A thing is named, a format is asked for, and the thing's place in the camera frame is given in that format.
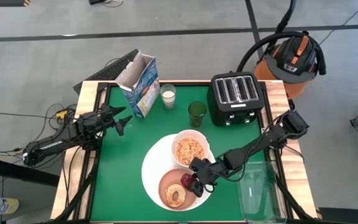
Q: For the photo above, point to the small brown plate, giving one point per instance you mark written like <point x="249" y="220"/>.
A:
<point x="169" y="179"/>

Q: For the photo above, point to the black four-slot toaster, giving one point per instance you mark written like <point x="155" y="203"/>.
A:
<point x="235" y="105"/>

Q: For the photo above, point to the black keyboard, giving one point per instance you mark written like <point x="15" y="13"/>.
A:
<point x="110" y="71"/>

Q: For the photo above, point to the green table mat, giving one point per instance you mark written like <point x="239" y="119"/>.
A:
<point x="120" y="186"/>

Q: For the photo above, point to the black base beam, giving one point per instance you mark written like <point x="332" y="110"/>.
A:
<point x="26" y="174"/>

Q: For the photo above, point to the orange cereal flakes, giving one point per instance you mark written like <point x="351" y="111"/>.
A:
<point x="189" y="151"/>

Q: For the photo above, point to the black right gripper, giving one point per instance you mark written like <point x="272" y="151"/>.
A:
<point x="213" y="172"/>

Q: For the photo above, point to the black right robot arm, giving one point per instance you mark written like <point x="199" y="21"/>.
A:
<point x="250" y="146"/>

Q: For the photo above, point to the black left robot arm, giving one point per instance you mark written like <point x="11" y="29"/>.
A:
<point x="48" y="146"/>

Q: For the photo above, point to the white and yellow bottle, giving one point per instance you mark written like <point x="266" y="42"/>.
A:
<point x="8" y="206"/>

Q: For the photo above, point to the large white plate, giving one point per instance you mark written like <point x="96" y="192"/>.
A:
<point x="154" y="168"/>

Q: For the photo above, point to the green translucent cup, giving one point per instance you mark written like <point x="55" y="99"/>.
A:
<point x="197" y="115"/>

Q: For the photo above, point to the white bowl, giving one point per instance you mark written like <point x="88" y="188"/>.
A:
<point x="179" y="138"/>

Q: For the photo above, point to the bagel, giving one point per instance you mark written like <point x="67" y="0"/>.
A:
<point x="169" y="199"/>

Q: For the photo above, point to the small red jam container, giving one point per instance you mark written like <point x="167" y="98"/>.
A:
<point x="186" y="180"/>

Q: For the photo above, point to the clear plastic bin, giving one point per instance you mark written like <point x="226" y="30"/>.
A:
<point x="259" y="199"/>

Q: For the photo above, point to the orange and black shop vacuum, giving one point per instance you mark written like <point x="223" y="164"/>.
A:
<point x="291" y="65"/>

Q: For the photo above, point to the blue cereal box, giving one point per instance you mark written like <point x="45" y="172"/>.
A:
<point x="145" y="93"/>

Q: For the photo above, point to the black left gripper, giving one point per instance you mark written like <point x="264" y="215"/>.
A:
<point x="96" y="123"/>

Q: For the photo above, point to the glass of milk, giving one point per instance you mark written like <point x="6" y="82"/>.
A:
<point x="168" y="98"/>

